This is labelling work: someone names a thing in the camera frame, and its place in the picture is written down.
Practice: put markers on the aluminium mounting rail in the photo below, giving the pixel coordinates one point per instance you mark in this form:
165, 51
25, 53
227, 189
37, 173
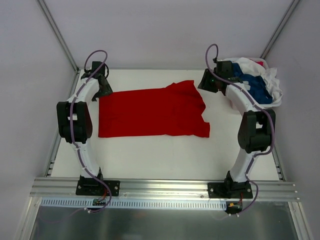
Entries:
274, 191

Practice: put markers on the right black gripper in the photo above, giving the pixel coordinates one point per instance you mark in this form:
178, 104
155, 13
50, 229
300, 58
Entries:
210, 81

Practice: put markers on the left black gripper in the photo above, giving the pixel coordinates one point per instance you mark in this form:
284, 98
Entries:
103, 85

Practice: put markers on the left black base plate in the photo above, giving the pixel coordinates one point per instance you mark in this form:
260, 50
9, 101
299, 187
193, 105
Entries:
112, 187

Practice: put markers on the red t shirt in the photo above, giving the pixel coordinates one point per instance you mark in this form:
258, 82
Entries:
174, 110

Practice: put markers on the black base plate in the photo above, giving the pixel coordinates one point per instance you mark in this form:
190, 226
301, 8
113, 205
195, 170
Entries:
112, 187
217, 190

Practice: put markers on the white slotted cable duct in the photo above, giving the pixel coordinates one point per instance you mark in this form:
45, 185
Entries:
214, 205

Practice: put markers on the white laundry basket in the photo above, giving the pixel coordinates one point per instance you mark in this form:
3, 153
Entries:
239, 97

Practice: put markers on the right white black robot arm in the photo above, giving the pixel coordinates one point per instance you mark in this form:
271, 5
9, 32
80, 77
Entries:
256, 133

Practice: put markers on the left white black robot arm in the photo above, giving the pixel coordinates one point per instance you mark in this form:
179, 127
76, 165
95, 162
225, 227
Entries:
76, 127

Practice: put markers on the white t shirt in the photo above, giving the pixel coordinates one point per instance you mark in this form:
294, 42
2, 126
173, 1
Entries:
272, 84

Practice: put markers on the blue t shirt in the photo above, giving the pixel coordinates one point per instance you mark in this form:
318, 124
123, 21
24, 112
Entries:
255, 85

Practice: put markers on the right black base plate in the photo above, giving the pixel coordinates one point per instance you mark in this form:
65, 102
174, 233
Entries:
217, 190

